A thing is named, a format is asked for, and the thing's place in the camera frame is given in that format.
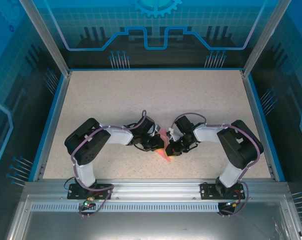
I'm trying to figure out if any grey metal tray panel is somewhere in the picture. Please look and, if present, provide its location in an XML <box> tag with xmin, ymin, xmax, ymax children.
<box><xmin>5</xmin><ymin>194</ymin><xmax>302</xmax><ymax>240</ymax></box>

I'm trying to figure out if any right blue border strip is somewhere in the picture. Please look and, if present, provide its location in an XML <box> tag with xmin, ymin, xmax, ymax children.
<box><xmin>248</xmin><ymin>74</ymin><xmax>287</xmax><ymax>182</ymax></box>

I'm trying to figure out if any blue border strip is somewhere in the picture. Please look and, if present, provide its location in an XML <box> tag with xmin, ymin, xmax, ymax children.
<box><xmin>27</xmin><ymin>74</ymin><xmax>65</xmax><ymax>182</ymax></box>
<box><xmin>248</xmin><ymin>74</ymin><xmax>287</xmax><ymax>182</ymax></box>

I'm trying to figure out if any left blue border strip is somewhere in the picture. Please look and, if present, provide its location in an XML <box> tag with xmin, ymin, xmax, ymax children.
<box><xmin>27</xmin><ymin>74</ymin><xmax>65</xmax><ymax>182</ymax></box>

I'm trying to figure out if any aluminium mounting rail beam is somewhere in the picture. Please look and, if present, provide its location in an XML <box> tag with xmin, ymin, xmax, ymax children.
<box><xmin>23</xmin><ymin>178</ymin><xmax>290</xmax><ymax>201</ymax></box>

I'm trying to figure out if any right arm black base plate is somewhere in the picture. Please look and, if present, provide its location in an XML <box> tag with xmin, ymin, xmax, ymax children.
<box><xmin>200</xmin><ymin>181</ymin><xmax>249</xmax><ymax>200</ymax></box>

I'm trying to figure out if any slotted grey cable duct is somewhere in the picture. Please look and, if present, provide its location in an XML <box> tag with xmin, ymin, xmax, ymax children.
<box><xmin>30</xmin><ymin>202</ymin><xmax>225</xmax><ymax>213</ymax></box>

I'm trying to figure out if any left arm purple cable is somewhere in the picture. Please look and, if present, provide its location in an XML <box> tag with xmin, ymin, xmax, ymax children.
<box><xmin>70</xmin><ymin>109</ymin><xmax>148</xmax><ymax>218</ymax></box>

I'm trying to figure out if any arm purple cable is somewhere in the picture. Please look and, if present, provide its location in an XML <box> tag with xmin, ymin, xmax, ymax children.
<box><xmin>170</xmin><ymin>112</ymin><xmax>264</xmax><ymax>217</ymax></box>
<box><xmin>70</xmin><ymin>109</ymin><xmax>148</xmax><ymax>218</ymax></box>

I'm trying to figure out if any right brass cable connector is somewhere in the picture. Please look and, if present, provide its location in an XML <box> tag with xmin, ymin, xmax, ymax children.
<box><xmin>225</xmin><ymin>199</ymin><xmax>242</xmax><ymax>209</ymax></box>

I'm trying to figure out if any brass cable connector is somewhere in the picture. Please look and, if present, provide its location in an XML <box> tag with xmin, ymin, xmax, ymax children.
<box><xmin>82</xmin><ymin>196</ymin><xmax>95</xmax><ymax>208</ymax></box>
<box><xmin>225</xmin><ymin>199</ymin><xmax>242</xmax><ymax>209</ymax></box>

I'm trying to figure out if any left brass cable connector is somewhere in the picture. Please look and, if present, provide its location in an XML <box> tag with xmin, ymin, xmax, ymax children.
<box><xmin>82</xmin><ymin>196</ymin><xmax>95</xmax><ymax>208</ymax></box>

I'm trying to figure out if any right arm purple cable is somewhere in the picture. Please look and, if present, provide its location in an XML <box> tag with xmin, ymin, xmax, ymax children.
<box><xmin>170</xmin><ymin>112</ymin><xmax>264</xmax><ymax>217</ymax></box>

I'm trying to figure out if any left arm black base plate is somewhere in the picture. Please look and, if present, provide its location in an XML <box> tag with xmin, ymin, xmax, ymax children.
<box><xmin>67</xmin><ymin>183</ymin><xmax>114</xmax><ymax>201</ymax></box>

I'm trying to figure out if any left aluminium side rail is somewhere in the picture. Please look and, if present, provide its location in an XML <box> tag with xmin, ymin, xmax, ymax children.
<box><xmin>36</xmin><ymin>71</ymin><xmax>73</xmax><ymax>182</ymax></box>

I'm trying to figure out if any right aluminium frame post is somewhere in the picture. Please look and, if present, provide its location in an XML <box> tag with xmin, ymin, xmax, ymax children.
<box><xmin>242</xmin><ymin>0</ymin><xmax>293</xmax><ymax>76</ymax></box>

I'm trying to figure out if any aluminium frame post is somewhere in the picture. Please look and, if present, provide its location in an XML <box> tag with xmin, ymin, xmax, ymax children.
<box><xmin>242</xmin><ymin>0</ymin><xmax>293</xmax><ymax>76</ymax></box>
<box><xmin>18</xmin><ymin>0</ymin><xmax>71</xmax><ymax>76</ymax></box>

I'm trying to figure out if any left aluminium frame post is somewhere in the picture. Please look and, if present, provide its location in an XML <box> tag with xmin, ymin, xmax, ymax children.
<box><xmin>18</xmin><ymin>0</ymin><xmax>71</xmax><ymax>76</ymax></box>

